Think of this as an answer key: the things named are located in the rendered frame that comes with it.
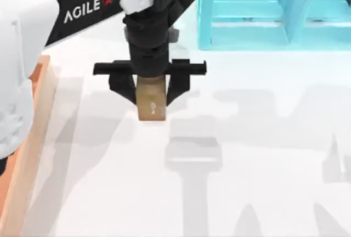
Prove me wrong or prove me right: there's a brown book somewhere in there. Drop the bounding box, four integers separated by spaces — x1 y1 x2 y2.
135 75 168 122

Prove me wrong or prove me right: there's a shallow salmon-coloured box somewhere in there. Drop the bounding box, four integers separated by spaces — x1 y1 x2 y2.
0 54 59 237

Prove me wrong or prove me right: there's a light blue rack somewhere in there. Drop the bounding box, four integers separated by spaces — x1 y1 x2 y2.
196 0 351 51

